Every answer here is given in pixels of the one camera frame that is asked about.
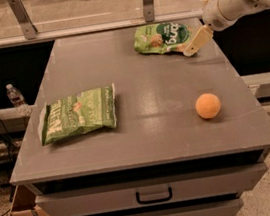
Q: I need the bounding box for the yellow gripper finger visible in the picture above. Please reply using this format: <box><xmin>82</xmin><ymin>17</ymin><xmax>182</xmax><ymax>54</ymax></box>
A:
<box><xmin>183</xmin><ymin>25</ymin><xmax>214</xmax><ymax>57</ymax></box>

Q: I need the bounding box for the green rice chip bag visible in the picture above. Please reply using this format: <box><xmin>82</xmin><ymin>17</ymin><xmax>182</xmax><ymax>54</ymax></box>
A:
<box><xmin>134</xmin><ymin>22</ymin><xmax>194</xmax><ymax>55</ymax></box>

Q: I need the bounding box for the green jalapeno chip bag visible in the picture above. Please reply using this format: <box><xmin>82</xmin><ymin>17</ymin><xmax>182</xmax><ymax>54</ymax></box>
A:
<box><xmin>38</xmin><ymin>84</ymin><xmax>117</xmax><ymax>146</ymax></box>

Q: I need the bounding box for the orange fruit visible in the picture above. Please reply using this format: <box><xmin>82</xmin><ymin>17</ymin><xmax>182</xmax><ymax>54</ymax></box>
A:
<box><xmin>195</xmin><ymin>93</ymin><xmax>221</xmax><ymax>120</ymax></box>

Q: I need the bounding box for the clear plastic water bottle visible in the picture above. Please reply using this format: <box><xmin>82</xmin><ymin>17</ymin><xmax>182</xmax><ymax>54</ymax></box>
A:
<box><xmin>5</xmin><ymin>84</ymin><xmax>26</xmax><ymax>108</ymax></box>

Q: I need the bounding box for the upper grey drawer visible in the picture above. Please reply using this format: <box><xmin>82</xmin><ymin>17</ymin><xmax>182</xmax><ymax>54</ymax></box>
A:
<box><xmin>36</xmin><ymin>163</ymin><xmax>268</xmax><ymax>216</ymax></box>

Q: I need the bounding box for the left metal bracket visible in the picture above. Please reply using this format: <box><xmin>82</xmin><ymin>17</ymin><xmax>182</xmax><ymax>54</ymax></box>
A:
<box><xmin>7</xmin><ymin>0</ymin><xmax>38</xmax><ymax>40</ymax></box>

